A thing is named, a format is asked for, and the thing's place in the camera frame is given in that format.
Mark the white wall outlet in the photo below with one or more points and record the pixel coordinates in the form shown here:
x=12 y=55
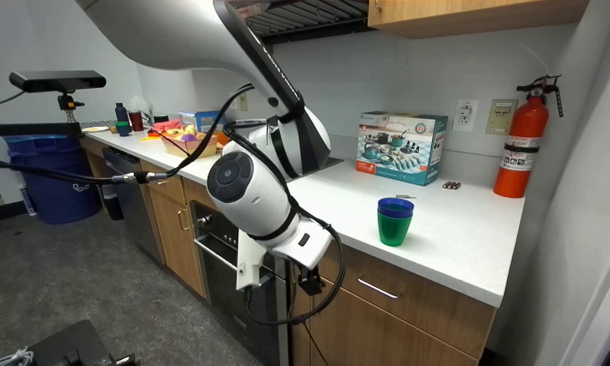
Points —
x=466 y=114

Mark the narrow wooden cabinet door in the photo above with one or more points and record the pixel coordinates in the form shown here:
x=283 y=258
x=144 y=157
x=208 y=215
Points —
x=175 y=250

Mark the wide wooden cabinet door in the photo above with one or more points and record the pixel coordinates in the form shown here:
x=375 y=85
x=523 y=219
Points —
x=379 y=338

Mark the blue box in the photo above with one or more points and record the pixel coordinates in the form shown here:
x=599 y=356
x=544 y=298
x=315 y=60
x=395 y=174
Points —
x=206 y=120

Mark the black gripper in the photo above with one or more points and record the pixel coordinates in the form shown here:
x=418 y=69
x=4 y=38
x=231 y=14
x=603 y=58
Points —
x=312 y=281

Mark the stainless steel dishwasher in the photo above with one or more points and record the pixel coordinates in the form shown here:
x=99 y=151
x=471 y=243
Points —
x=132 y=215

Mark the small black floor bin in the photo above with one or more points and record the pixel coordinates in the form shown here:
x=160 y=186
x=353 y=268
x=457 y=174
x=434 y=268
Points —
x=112 y=204

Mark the red and yellow toys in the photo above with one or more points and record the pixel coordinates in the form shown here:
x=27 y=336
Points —
x=162 y=127

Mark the wide wooden drawer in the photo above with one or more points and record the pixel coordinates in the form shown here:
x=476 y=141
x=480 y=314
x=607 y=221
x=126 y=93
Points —
x=418 y=298

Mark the black stereo camera bar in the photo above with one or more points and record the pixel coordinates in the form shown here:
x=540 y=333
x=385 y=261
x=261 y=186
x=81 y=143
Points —
x=52 y=80

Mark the dark red cup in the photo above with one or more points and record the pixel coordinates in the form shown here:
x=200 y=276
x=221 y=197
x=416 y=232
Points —
x=137 y=120

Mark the large red fire extinguisher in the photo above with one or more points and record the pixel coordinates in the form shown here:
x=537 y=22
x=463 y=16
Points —
x=521 y=148

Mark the beige wall switch plate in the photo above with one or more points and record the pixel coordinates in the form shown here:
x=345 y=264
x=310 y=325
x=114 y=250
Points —
x=501 y=116

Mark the blue recycling bin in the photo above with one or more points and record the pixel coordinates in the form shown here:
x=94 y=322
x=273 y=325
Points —
x=61 y=200

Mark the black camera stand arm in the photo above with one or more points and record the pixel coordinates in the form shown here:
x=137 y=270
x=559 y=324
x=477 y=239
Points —
x=20 y=129

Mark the green plastic cup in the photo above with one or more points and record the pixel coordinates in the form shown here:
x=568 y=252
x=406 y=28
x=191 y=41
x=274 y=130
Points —
x=393 y=232

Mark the blue plastic cup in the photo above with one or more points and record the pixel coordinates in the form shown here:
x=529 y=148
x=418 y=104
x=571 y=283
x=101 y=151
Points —
x=395 y=206

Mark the small green cup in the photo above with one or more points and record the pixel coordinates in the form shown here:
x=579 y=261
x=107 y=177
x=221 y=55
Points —
x=123 y=129

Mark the black built-in oven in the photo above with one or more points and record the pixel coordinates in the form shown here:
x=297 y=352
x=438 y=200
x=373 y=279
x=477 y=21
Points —
x=215 y=311

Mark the black robot cart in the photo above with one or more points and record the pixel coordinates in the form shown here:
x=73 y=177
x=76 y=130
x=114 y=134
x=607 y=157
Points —
x=73 y=345

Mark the blue bottle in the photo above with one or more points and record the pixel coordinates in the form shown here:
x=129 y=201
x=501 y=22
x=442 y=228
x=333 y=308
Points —
x=119 y=113

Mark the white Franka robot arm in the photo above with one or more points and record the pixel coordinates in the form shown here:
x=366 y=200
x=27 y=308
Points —
x=183 y=33

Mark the teal toy cookware box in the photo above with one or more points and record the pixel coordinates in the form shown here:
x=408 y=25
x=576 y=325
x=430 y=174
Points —
x=399 y=148

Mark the small black countertop item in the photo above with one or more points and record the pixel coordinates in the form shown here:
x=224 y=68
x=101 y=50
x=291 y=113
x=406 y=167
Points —
x=451 y=183

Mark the wooden upper cabinet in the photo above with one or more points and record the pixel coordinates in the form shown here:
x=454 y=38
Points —
x=474 y=12

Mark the basket of toy food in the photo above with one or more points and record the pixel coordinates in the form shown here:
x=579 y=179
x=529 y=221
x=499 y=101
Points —
x=183 y=151

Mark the small wooden drawer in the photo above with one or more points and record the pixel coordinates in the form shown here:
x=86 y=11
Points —
x=164 y=191

